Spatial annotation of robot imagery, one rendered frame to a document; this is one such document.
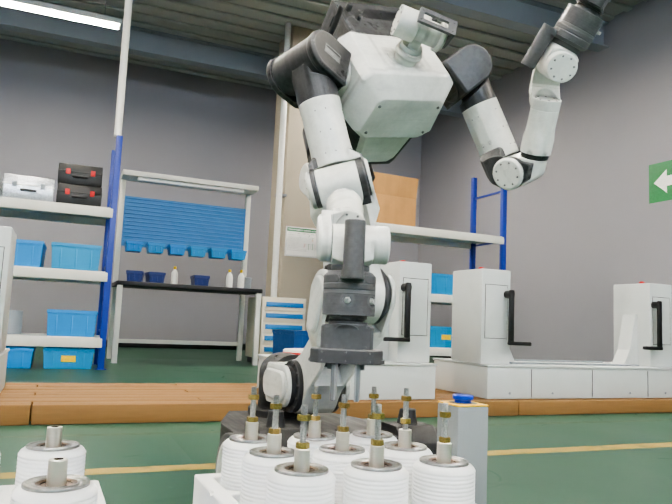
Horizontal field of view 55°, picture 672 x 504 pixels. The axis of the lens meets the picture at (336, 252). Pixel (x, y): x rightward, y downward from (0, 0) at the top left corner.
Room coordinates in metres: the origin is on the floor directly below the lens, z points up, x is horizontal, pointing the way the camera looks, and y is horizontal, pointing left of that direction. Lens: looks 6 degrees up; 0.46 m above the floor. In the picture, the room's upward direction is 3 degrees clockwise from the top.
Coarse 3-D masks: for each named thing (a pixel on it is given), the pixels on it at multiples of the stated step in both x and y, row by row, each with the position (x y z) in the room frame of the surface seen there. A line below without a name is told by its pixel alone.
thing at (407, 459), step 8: (384, 448) 1.11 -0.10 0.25; (384, 456) 1.10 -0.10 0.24; (392, 456) 1.09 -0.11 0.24; (400, 456) 1.08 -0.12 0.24; (408, 456) 1.08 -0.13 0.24; (416, 456) 1.08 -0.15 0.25; (408, 464) 1.08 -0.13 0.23; (408, 472) 1.08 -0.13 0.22; (408, 488) 1.08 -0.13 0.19; (408, 496) 1.08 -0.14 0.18
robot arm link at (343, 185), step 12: (324, 168) 1.27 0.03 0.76; (336, 168) 1.26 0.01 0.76; (348, 168) 1.25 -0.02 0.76; (360, 168) 1.25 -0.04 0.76; (324, 180) 1.25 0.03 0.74; (336, 180) 1.25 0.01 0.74; (348, 180) 1.25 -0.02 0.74; (360, 180) 1.25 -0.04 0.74; (324, 192) 1.26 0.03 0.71; (336, 192) 1.23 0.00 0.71; (348, 192) 1.22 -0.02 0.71; (360, 192) 1.26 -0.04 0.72; (324, 204) 1.27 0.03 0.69; (336, 204) 1.18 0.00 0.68; (348, 204) 1.16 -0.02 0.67; (360, 204) 1.21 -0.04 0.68
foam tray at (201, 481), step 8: (200, 480) 1.14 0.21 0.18; (208, 480) 1.14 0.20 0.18; (216, 480) 1.16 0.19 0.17; (200, 488) 1.13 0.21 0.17; (208, 488) 1.09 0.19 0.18; (216, 488) 1.09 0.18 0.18; (200, 496) 1.12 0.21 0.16; (208, 496) 1.08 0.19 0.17; (216, 496) 1.04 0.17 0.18; (224, 496) 1.04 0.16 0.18; (232, 496) 1.05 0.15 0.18
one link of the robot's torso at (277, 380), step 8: (272, 368) 1.84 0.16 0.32; (280, 368) 1.79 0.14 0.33; (288, 368) 1.75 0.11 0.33; (264, 376) 1.89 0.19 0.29; (272, 376) 1.82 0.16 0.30; (280, 376) 1.76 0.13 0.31; (288, 376) 1.73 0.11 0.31; (264, 384) 1.89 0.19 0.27; (272, 384) 1.82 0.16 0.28; (280, 384) 1.75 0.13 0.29; (288, 384) 1.73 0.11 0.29; (264, 392) 1.88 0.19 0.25; (272, 392) 1.81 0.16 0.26; (280, 392) 1.75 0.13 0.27; (288, 392) 1.73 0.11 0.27; (272, 400) 1.84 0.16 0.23; (280, 400) 1.76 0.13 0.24; (288, 400) 1.74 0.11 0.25
